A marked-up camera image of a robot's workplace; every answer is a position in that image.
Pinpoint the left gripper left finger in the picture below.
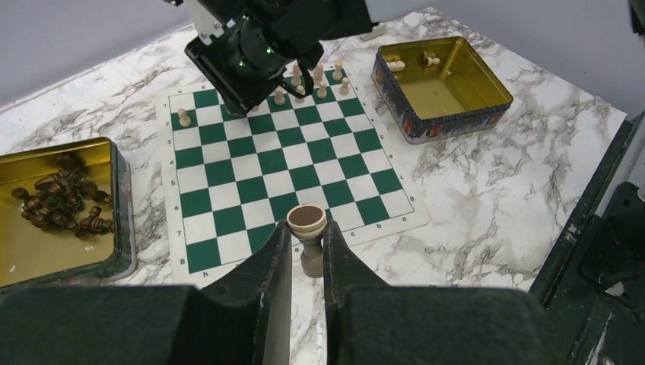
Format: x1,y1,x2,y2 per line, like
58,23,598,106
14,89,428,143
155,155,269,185
1,221,292,364

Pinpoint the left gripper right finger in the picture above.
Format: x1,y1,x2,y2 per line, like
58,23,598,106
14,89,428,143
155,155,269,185
323,221,554,364

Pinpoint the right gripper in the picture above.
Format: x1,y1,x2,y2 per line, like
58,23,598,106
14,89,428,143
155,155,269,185
185,18,323,117

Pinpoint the light bishop chess piece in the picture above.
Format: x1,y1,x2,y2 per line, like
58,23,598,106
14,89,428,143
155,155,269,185
291,63,302,87

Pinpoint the light pawn chess piece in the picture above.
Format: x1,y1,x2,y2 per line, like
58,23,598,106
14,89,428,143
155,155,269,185
338,77,350,96

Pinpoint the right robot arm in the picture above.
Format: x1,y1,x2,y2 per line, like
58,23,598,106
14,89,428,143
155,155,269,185
183,0,436,116

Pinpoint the green white chess board mat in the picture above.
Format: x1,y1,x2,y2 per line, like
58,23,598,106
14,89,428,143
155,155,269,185
154,63,430,287

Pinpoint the pile of light chess pieces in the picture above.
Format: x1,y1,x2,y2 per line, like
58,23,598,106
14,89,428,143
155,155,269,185
386,56,441,72

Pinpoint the gold tin with light pieces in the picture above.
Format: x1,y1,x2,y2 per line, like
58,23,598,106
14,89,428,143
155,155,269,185
371,36,513,144

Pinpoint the gold tin with dark pieces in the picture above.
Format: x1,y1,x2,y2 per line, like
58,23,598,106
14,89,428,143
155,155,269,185
1,137,137,293

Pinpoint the pile of dark chess pieces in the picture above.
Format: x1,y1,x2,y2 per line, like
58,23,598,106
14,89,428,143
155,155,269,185
11,153,116,239

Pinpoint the beige stapler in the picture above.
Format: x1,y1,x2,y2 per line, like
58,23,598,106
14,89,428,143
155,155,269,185
359,24,386,42

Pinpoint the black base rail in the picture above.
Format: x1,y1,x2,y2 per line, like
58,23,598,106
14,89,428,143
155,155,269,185
529,115,644,364

